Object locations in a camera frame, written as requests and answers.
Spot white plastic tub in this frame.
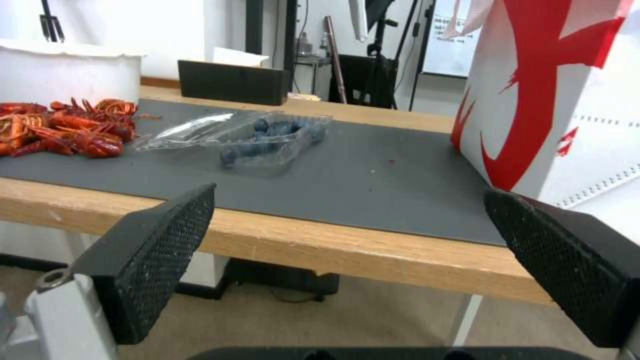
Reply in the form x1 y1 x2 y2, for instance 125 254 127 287
0 38 149 112

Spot white red takeout bag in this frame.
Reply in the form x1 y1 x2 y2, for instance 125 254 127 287
449 0 640 211

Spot black tripod stand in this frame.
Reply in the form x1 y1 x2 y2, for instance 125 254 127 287
358 0 426 110

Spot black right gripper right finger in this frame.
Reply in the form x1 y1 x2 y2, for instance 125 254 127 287
483 187 640 349

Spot wooden table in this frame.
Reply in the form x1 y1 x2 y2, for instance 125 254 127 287
0 85 559 360

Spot white whiteboard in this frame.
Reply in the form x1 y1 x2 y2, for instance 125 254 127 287
420 0 482 78

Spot grey table mat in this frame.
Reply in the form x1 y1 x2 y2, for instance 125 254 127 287
0 98 509 247

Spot black rectangular box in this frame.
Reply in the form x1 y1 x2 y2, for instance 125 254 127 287
177 59 291 107

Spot dark red pole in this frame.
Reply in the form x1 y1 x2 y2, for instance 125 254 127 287
323 15 348 104

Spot clear plastic takeout container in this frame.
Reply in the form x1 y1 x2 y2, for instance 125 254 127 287
133 110 334 177

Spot red crayfish pile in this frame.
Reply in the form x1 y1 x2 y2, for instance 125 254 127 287
0 97 162 159

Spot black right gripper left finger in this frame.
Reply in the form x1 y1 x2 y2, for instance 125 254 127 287
0 182 218 360

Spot blueberries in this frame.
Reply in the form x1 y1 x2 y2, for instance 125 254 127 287
219 117 326 168

